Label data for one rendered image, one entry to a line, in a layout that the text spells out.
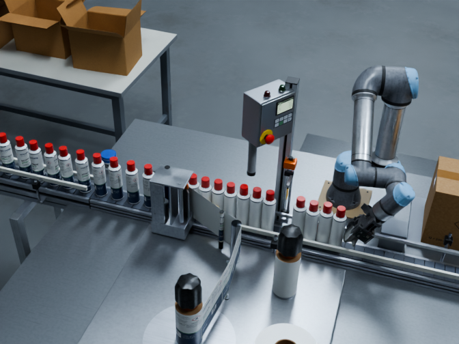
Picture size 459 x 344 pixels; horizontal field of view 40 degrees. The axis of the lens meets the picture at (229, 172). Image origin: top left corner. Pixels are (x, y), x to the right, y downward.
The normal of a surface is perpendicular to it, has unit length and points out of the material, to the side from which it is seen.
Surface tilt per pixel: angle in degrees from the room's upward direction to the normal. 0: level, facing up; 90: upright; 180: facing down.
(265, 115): 90
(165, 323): 0
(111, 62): 90
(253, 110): 90
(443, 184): 0
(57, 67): 0
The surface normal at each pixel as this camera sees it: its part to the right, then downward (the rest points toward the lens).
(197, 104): 0.03, -0.79
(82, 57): -0.24, 0.59
